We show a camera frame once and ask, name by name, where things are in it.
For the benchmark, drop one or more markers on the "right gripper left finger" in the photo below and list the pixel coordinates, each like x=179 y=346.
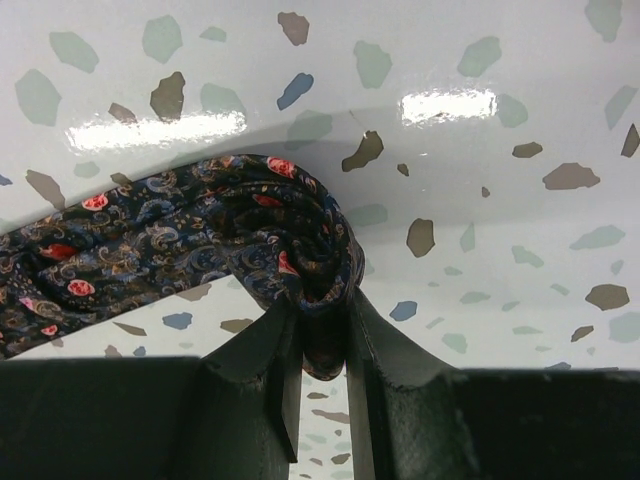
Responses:
x=233 y=414

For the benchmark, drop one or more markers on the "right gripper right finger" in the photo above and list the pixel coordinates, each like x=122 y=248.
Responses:
x=413 y=416

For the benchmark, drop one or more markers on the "navy floral paisley tie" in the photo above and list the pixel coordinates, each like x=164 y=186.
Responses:
x=261 y=219

